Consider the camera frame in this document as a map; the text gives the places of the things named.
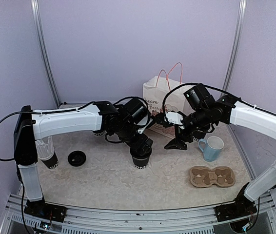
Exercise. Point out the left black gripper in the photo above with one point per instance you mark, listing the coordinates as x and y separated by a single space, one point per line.
138 143

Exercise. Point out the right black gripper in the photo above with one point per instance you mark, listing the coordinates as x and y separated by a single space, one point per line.
180 133

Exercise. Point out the black paper coffee cup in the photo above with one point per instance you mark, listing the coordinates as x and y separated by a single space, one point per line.
197 135
141 163

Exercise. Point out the white paper takeout bag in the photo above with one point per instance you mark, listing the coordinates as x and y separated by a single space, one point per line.
155 90

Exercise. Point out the stack of black paper cups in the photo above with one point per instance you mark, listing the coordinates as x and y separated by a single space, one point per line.
99 133

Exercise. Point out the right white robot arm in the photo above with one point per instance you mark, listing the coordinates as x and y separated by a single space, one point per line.
229 110

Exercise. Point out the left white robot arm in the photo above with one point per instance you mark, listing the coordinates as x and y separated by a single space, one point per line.
128 121

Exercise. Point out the light blue ceramic mug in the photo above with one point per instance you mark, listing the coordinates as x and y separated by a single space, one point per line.
211 148

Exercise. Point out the brown cardboard cup carrier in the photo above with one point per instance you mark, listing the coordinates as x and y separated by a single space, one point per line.
204 177

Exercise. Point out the stack of black cup lids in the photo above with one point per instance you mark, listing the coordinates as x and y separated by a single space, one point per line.
76 158

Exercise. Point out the cup holding wrapped straws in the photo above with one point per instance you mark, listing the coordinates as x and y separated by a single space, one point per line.
46 152

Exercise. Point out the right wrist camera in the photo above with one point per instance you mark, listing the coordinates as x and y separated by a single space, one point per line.
168 119

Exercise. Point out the aluminium front frame rail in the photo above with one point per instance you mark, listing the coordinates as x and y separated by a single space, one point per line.
81 220

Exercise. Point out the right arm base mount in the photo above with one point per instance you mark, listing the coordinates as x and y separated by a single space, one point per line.
240 207

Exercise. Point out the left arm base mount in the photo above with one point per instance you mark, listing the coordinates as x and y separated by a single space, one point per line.
44 210

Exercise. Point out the right rear aluminium post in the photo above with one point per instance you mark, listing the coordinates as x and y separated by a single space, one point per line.
236 42

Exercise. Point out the aluminium post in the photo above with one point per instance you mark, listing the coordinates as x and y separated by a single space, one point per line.
43 51
236 42

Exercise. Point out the left rear aluminium post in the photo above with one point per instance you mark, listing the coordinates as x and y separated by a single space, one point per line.
43 51

